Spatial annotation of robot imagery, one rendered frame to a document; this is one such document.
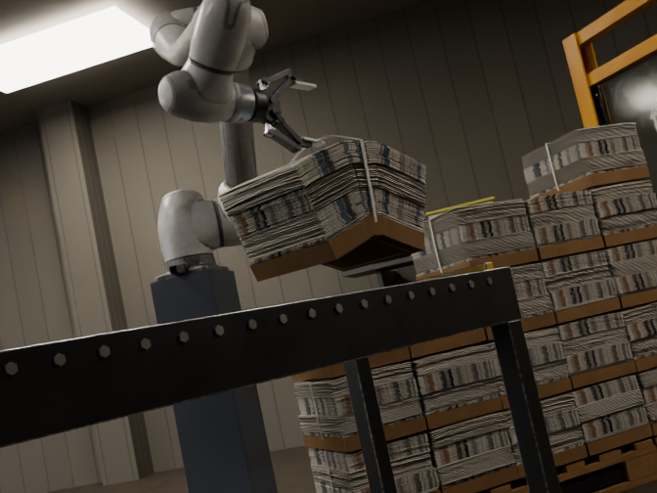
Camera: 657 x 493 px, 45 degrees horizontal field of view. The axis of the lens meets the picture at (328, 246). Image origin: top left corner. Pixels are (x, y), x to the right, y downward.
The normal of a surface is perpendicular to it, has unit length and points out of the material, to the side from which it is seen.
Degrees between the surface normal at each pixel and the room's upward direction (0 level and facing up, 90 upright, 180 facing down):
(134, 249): 90
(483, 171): 90
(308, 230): 108
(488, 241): 90
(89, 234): 90
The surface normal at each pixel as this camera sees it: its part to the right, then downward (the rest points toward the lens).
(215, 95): 0.60, 0.43
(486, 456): 0.36, -0.18
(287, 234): -0.63, 0.38
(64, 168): -0.25, -0.05
